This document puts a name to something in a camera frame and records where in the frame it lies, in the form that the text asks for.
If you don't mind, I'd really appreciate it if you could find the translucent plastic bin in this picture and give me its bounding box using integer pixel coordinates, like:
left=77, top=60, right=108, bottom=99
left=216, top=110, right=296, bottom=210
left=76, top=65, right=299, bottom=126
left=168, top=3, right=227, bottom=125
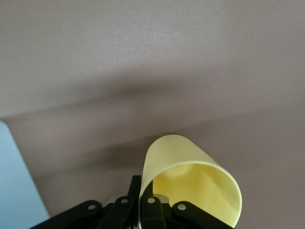
left=0, top=119, right=51, bottom=229

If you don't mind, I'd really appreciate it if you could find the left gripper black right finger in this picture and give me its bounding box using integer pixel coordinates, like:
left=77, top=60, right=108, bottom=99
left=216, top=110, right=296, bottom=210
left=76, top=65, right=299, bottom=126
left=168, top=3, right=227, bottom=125
left=140, top=194, right=234, bottom=229

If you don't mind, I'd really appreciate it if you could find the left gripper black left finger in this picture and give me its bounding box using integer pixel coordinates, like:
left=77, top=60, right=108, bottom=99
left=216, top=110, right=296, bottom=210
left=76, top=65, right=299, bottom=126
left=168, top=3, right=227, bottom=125
left=30, top=175, right=142, bottom=229

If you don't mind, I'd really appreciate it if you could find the yellow plastic cup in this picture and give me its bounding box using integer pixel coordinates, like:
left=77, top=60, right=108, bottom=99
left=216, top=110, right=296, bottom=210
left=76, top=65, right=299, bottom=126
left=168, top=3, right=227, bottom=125
left=139, top=134, right=244, bottom=229

